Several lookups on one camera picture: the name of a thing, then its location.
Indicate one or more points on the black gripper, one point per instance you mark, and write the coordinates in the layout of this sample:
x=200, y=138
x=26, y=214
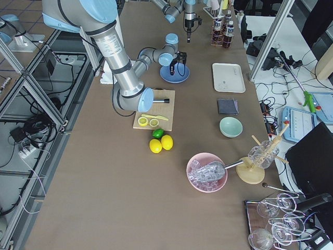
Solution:
x=173, y=64
x=188, y=23

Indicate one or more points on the blue plate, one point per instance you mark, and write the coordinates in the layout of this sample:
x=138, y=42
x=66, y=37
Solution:
x=180, y=74

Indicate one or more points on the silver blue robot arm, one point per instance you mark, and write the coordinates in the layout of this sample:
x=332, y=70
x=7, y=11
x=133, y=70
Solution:
x=172, y=12
x=98, y=20

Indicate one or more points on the dark sauce bottle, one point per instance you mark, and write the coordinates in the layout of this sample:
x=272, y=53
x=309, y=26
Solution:
x=228, y=16
x=229, y=32
x=217, y=29

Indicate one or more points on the pink cup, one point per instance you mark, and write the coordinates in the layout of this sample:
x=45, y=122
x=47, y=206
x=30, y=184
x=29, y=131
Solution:
x=214, y=4

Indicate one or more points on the wooden cutting board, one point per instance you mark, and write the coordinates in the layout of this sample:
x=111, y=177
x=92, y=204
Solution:
x=159, y=109

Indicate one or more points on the yellow cup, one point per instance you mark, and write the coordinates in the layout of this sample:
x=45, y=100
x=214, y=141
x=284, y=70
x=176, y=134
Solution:
x=224, y=4

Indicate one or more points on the beige rectangular tray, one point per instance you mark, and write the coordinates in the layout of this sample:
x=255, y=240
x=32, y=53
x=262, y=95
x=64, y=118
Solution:
x=228, y=78

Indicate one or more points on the lemon slices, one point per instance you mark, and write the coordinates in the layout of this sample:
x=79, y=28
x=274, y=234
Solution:
x=144, y=121

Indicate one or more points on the dark grey folded cloth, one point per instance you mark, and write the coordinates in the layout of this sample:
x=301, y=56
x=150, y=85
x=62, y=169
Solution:
x=227, y=106

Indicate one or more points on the green lime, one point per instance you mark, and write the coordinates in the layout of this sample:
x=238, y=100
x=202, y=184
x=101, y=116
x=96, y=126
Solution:
x=158, y=133

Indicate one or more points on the yellow lemon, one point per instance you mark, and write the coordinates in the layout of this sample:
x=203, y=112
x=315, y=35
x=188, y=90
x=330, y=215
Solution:
x=155, y=146
x=167, y=142

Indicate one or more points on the green bowl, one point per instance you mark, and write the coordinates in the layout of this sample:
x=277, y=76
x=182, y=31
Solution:
x=230, y=127

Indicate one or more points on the pink bowl with ice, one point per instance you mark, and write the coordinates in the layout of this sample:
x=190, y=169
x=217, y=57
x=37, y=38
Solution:
x=206, y=173

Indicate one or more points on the metal ice scoop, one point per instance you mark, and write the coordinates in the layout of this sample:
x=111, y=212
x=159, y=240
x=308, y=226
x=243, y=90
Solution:
x=216, y=170

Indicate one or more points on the glass mug on stand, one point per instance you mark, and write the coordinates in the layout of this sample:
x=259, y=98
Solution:
x=264, y=154

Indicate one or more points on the wooden mug tree stand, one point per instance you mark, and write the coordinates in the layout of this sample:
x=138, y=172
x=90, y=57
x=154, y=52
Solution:
x=248, y=171

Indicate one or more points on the blue teach pendant tablet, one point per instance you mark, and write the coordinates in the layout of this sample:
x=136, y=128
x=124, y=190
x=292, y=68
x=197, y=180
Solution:
x=300, y=123
x=323, y=105

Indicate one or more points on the black monitor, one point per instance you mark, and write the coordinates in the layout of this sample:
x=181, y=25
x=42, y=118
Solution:
x=311, y=161

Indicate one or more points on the wine glass rack tray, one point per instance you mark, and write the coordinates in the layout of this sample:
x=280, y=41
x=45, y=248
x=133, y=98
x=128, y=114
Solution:
x=276, y=223

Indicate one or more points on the copper wire bottle rack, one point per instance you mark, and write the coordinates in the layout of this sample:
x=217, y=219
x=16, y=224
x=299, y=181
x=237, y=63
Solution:
x=222, y=31

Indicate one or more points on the aluminium frame post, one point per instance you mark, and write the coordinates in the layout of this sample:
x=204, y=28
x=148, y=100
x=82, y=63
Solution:
x=272, y=33

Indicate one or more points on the green handled grabber stick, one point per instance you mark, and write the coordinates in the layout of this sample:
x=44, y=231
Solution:
x=287, y=64

